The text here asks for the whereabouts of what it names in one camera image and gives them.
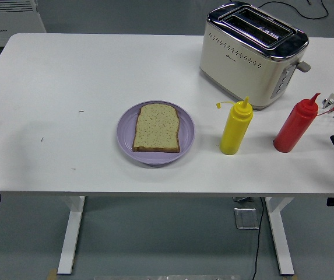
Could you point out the red squeeze bottle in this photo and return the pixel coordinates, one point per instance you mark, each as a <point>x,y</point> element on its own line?
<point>293,128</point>

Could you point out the speckled bread slice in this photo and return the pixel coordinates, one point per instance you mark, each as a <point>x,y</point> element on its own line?
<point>156,128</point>

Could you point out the white table leg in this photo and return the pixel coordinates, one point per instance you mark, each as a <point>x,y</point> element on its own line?
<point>280,233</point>
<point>70,233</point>

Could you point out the white floor appliance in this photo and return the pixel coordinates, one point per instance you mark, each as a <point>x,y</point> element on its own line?
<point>9,23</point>

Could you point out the yellow squeeze bottle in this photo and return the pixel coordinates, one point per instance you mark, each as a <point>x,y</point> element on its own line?
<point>235,131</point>

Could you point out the small grey floor fitting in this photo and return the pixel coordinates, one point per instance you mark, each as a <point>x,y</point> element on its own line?
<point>242,199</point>

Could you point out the silver floor socket plate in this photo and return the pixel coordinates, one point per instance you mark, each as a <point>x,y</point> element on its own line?
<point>246,218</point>

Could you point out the cream and chrome toaster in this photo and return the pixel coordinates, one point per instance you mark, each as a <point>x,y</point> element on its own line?
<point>242,73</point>

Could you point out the purple round plate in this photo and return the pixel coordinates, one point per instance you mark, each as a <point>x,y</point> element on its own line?
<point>126,137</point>

